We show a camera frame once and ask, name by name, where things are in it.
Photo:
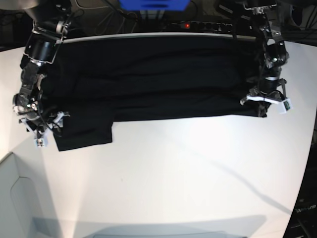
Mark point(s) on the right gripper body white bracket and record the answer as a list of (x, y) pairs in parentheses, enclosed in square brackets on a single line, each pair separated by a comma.
[(40, 125)]

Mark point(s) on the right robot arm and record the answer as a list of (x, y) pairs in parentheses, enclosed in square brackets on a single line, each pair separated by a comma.
[(51, 20)]

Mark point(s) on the black T-shirt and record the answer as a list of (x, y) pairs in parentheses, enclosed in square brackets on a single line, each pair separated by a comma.
[(99, 82)]

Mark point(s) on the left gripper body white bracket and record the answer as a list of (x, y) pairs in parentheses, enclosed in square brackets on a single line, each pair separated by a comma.
[(272, 91)]

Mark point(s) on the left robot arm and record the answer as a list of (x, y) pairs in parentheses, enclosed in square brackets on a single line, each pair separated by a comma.
[(271, 51)]

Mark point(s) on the blue plastic box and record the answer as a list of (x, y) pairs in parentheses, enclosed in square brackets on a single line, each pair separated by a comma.
[(137, 5)]

